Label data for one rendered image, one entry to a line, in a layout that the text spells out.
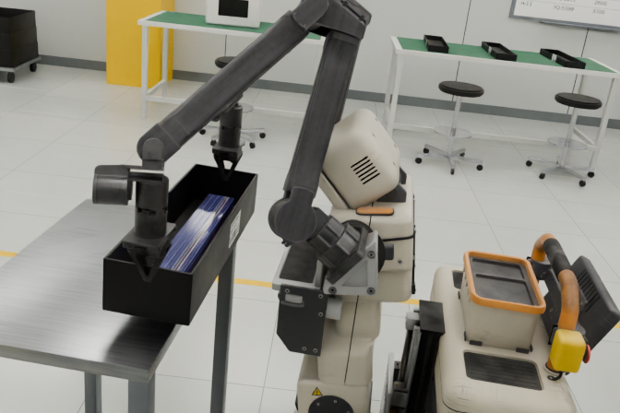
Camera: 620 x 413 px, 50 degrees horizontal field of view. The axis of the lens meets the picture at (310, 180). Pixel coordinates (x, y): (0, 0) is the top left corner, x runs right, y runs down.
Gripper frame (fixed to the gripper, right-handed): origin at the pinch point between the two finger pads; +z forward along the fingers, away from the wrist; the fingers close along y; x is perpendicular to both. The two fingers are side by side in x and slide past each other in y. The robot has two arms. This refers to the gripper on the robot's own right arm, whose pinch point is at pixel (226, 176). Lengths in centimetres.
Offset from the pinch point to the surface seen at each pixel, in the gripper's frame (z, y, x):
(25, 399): 96, -10, -66
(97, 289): 15.3, 39.6, -17.7
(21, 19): 48, -425, -304
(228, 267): 28.3, -2.4, 2.1
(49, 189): 99, -181, -148
